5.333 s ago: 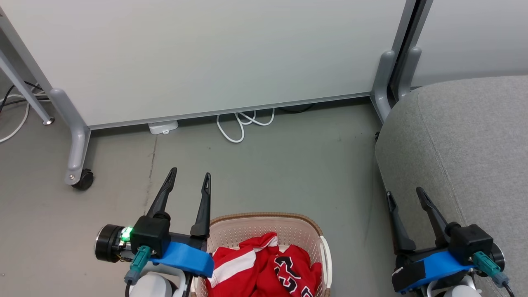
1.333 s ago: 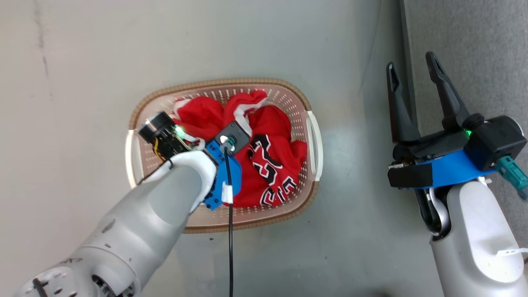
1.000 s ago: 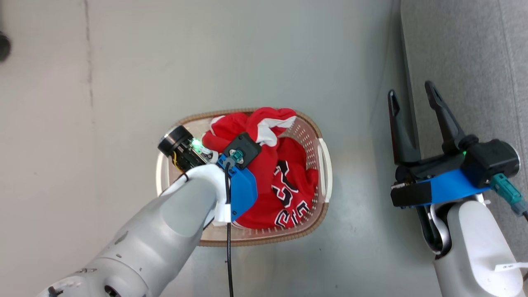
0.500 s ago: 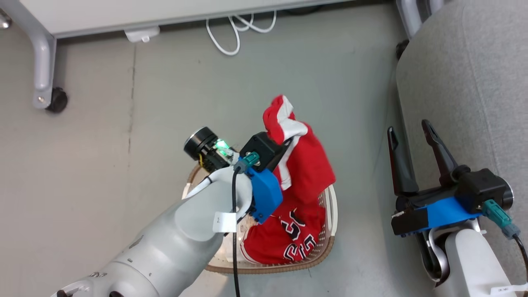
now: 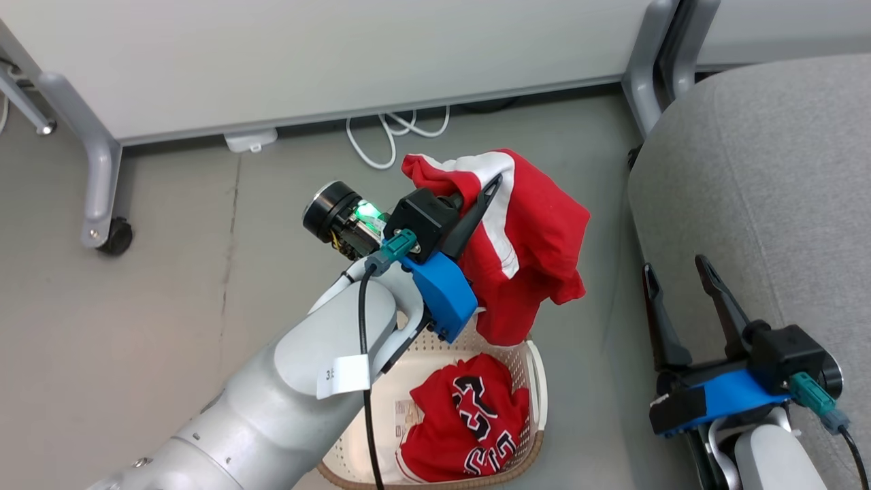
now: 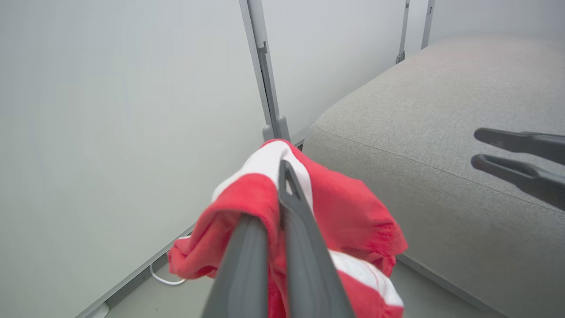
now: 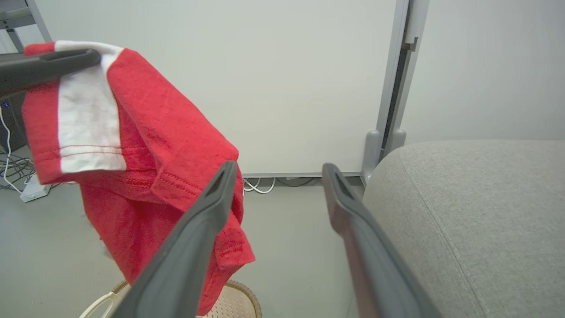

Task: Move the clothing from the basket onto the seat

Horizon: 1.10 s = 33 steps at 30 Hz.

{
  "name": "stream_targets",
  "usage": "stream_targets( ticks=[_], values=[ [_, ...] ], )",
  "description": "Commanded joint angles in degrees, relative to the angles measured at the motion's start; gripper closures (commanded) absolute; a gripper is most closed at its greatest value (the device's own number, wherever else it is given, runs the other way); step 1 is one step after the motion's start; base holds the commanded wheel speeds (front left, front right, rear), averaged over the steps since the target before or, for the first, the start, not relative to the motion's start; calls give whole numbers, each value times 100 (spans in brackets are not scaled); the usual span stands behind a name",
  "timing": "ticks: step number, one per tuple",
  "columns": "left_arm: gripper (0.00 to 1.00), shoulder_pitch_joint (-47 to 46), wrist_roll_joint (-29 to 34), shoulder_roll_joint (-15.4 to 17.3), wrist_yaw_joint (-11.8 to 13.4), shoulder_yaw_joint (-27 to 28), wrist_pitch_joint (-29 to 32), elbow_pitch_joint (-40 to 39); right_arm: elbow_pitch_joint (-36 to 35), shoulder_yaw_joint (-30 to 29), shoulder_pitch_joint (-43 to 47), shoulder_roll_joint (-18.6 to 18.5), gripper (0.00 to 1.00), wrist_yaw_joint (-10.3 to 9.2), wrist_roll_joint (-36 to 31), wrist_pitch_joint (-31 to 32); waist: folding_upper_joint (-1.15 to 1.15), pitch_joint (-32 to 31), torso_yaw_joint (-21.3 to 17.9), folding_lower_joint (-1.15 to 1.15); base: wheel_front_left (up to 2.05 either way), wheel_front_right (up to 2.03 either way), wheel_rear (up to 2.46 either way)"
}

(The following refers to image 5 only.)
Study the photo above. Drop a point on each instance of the cream perforated laundry basket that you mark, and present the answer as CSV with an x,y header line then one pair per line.
x,y
534,381

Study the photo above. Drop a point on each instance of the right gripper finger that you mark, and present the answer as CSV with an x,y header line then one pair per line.
x,y
731,320
663,327

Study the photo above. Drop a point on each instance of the grey leg with caster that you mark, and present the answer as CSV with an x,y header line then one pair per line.
x,y
99,156

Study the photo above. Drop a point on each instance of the white plastic floor adapter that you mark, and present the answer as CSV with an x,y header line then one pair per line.
x,y
250,139

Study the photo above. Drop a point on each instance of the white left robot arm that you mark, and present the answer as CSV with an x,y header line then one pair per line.
x,y
272,401

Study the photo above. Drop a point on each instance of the small white partition panel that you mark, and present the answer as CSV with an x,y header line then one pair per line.
x,y
782,27

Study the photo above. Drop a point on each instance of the blue left camera mount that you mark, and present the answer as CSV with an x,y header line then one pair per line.
x,y
442,292

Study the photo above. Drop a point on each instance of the red basketball jersey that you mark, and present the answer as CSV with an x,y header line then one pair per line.
x,y
442,422

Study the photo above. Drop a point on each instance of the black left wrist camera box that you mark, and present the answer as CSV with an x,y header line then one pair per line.
x,y
425,221

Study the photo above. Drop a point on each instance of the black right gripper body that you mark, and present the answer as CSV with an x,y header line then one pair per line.
x,y
701,373

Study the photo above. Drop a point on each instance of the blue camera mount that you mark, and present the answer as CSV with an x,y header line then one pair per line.
x,y
731,398
442,292

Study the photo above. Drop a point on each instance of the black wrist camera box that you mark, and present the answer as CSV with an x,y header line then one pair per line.
x,y
425,221
789,357

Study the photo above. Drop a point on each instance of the grey fabric sofa seat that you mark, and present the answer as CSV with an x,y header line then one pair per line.
x,y
762,190

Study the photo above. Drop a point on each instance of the blue right camera mount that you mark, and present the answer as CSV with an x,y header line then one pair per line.
x,y
731,398

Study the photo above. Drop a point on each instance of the grey curved partition leg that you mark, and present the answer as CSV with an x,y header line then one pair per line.
x,y
691,47
643,75

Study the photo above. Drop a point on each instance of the red garment with white stripe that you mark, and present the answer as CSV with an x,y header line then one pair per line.
x,y
537,238

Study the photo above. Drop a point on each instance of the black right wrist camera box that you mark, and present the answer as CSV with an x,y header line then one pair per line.
x,y
789,357

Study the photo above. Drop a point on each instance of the thin grey slanted leg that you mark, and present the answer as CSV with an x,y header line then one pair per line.
x,y
24,99

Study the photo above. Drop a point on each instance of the small dark caster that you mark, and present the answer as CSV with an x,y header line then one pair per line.
x,y
633,158

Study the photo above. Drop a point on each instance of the large white partition panel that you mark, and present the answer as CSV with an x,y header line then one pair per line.
x,y
306,54

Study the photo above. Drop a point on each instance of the printed basket sticker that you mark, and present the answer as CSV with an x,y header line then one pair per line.
x,y
408,416

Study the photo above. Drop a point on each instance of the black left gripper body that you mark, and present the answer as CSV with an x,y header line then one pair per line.
x,y
333,211

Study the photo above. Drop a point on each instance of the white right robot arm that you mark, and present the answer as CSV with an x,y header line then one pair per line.
x,y
772,456

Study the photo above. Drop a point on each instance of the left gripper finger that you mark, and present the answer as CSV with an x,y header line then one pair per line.
x,y
469,228
454,201

